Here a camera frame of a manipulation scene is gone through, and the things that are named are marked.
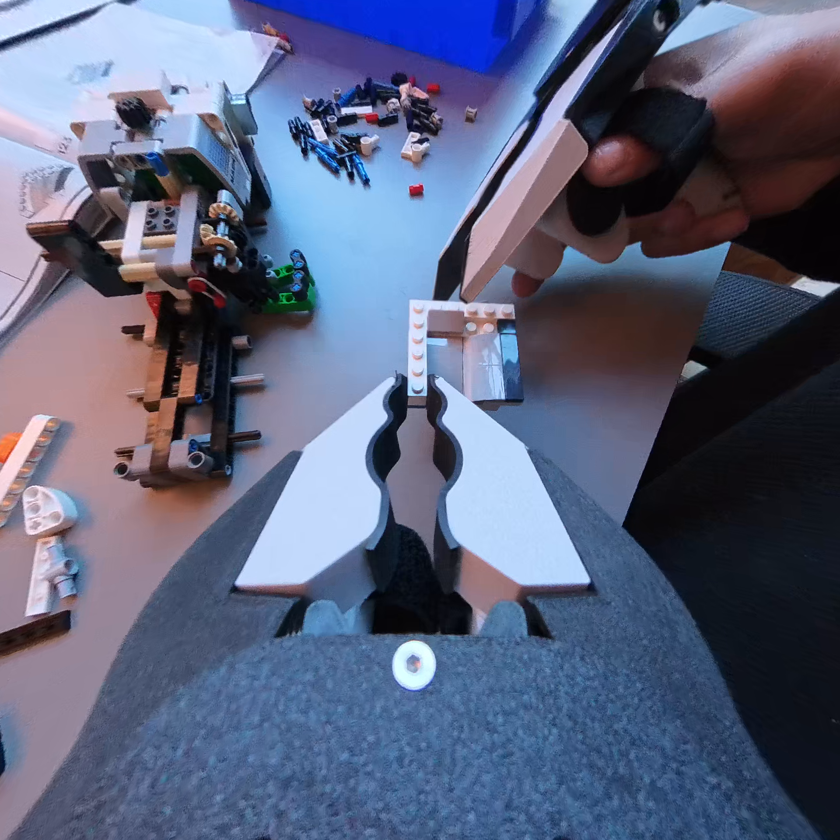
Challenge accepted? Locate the person's right hand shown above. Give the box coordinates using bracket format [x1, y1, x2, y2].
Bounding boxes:
[511, 7, 840, 298]

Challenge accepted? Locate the dark mesh office chair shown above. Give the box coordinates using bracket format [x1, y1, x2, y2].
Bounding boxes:
[682, 269, 828, 395]

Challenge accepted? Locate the person's right forearm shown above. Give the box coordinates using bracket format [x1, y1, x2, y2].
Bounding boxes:
[728, 184, 840, 284]

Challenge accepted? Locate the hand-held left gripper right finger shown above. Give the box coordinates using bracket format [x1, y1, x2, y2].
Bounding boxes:
[428, 376, 593, 619]

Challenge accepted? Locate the white windshield lego assembly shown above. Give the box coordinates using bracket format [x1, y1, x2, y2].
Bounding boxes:
[407, 298, 526, 411]

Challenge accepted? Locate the blue plastic bin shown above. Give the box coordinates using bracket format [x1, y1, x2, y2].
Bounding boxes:
[246, 0, 549, 73]

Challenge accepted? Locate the partly built lego truck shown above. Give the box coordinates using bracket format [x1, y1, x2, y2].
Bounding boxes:
[26, 71, 317, 490]

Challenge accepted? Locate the white rounded triangle lego piece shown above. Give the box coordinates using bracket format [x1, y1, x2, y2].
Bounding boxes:
[21, 486, 80, 537]

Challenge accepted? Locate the white lego beam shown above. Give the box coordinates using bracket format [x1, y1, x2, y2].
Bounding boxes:
[0, 415, 62, 527]

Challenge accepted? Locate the pile of small lego pieces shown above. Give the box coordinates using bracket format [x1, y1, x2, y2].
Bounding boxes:
[287, 71, 447, 186]

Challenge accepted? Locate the short black lego beam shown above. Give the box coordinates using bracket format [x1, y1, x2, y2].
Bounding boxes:
[0, 609, 72, 655]

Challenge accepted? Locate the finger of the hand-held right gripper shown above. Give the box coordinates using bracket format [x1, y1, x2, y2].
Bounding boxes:
[433, 39, 592, 303]
[459, 20, 631, 303]

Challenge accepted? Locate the open instruction booklet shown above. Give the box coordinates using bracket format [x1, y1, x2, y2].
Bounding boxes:
[0, 0, 286, 329]

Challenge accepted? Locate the white lego connector grey pin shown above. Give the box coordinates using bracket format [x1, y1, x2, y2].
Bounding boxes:
[25, 535, 81, 618]

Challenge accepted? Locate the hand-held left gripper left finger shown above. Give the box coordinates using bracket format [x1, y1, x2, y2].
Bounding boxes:
[234, 374, 404, 613]

